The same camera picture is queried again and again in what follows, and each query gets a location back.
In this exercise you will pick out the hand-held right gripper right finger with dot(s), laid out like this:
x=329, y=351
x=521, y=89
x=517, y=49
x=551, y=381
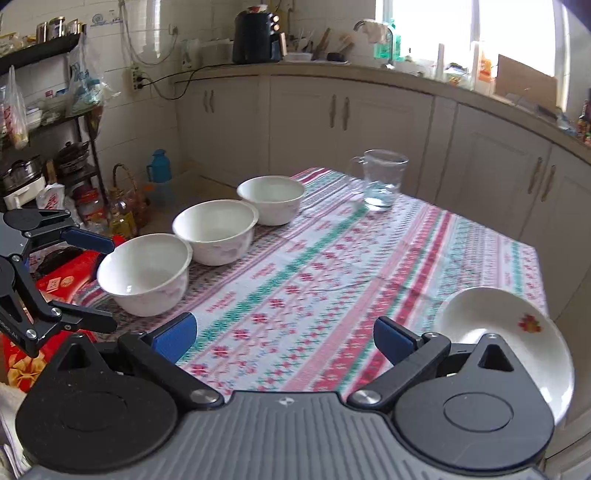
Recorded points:
x=392, y=339

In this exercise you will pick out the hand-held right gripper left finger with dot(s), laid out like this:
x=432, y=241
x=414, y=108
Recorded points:
x=174, y=337

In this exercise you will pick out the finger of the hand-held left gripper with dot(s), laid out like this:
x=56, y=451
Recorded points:
x=87, y=241
x=78, y=318

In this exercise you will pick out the white ceramic bowl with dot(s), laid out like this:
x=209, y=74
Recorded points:
x=143, y=277
x=214, y=230
x=272, y=198

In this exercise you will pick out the white plate fruit print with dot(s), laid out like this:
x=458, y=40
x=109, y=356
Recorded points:
x=498, y=318

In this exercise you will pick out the red lidded jar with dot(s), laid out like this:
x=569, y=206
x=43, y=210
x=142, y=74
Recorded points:
x=90, y=207

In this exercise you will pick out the large cooking oil bottle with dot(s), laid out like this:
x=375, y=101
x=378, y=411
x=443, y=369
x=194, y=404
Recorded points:
x=122, y=219

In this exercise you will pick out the red packaging box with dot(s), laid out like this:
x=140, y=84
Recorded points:
x=64, y=277

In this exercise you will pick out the white bag red print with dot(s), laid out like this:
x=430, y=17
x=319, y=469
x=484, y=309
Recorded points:
x=51, y=197

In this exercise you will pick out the white electric cooker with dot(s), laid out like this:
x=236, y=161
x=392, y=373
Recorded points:
x=25, y=194

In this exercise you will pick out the black lidded pot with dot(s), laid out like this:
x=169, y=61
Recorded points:
x=71, y=159

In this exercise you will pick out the striped patterned tablecloth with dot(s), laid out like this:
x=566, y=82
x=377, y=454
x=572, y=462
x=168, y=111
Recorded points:
x=323, y=277

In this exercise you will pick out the steel pot with lid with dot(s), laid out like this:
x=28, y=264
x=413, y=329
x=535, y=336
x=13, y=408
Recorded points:
x=21, y=173

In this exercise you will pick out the blue thermos jug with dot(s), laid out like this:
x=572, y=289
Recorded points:
x=159, y=177

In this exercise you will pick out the plastic bag with packets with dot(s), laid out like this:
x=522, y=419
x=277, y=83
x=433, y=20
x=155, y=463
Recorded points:
x=14, y=115

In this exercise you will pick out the clear plastic bag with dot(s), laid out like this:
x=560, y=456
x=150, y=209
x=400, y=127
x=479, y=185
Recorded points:
x=87, y=83

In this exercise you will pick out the clear glass mug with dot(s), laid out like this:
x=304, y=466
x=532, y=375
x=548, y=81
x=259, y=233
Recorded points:
x=381, y=180

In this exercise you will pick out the white power strip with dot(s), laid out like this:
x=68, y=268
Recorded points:
x=138, y=78

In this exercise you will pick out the black metal shelf rack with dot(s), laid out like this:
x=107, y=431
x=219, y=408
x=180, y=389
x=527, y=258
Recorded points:
x=41, y=46

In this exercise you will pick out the white electric kettle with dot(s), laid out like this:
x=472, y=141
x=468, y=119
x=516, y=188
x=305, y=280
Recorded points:
x=190, y=55

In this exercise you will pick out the steel canister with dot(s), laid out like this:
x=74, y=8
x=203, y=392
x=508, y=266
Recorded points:
x=57, y=27
x=42, y=30

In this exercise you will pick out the white countertop appliance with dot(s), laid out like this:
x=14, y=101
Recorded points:
x=216, y=53

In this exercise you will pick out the dark blue air fryer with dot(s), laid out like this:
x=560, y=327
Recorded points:
x=256, y=39

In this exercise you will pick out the glass jar floral print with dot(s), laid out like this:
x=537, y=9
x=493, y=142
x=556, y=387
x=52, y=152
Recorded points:
x=457, y=74

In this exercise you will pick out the beige kitchen countertop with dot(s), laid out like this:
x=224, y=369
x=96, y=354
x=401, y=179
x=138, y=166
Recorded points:
x=323, y=69

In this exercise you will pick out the white rectangular dish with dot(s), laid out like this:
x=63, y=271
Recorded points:
x=298, y=57

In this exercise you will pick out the stack of plastic cups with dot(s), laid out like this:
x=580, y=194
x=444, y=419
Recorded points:
x=441, y=62

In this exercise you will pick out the chrome faucet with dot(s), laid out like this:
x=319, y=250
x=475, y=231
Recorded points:
x=391, y=55

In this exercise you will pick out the orange label bottle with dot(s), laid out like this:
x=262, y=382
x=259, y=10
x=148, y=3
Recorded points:
x=487, y=69

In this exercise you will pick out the small black bowl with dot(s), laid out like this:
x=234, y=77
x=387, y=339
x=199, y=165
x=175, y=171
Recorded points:
x=336, y=57

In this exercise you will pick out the dark sauce bottle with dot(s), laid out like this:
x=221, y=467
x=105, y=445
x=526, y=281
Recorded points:
x=585, y=124

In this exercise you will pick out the cardboard box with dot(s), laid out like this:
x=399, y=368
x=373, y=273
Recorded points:
x=526, y=81

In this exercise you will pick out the green dish soap bottle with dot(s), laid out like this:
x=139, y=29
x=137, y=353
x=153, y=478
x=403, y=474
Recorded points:
x=397, y=46

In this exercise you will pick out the utensil holder with utensils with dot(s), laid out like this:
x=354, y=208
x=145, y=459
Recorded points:
x=318, y=44

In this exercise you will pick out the white rag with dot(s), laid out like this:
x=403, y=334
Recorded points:
x=376, y=31

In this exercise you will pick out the bright window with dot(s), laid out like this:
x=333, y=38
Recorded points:
x=425, y=23

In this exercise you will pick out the snail wall sticker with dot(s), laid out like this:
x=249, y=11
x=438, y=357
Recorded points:
x=104, y=21

